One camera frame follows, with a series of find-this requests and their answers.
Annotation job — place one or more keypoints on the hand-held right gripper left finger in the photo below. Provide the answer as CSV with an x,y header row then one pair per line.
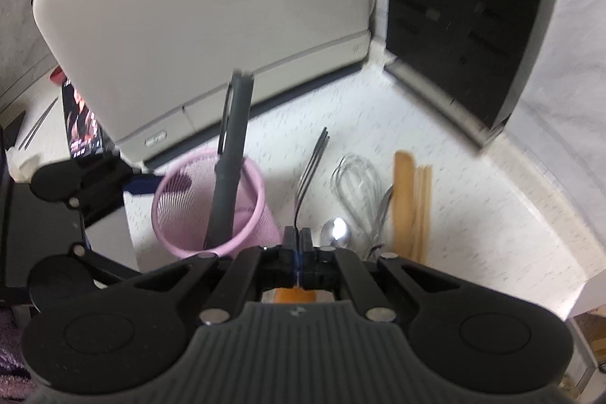
x,y
292,257

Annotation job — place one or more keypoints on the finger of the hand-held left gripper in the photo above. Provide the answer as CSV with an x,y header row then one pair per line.
x,y
109,266
142,185

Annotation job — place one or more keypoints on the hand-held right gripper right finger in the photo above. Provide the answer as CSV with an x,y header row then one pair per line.
x,y
307,257

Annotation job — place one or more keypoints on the pink mesh cup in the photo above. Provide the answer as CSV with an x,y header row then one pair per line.
x,y
265,219

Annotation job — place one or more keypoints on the wooden spatula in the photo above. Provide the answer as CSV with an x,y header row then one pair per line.
x,y
405,195

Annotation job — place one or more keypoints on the metal spoon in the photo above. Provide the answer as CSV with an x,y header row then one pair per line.
x,y
335,231

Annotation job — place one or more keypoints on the thin metal sticks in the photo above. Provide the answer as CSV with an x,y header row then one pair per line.
x,y
38,122

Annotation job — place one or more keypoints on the dark red printed packet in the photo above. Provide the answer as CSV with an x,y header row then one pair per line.
x,y
83,124

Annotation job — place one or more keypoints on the grey peeler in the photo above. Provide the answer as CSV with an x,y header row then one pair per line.
x,y
232,158

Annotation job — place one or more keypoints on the wooden chopstick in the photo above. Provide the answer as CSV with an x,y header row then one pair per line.
x,y
417,214

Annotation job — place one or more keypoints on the purple cloth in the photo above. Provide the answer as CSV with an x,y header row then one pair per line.
x,y
9,361

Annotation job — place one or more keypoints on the white countertop appliance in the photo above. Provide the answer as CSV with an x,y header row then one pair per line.
x,y
213,6

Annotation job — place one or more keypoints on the white shelf unit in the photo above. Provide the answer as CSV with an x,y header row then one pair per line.
x,y
589,295

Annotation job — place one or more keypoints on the black slotted rack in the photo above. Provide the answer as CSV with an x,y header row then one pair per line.
x,y
473,6

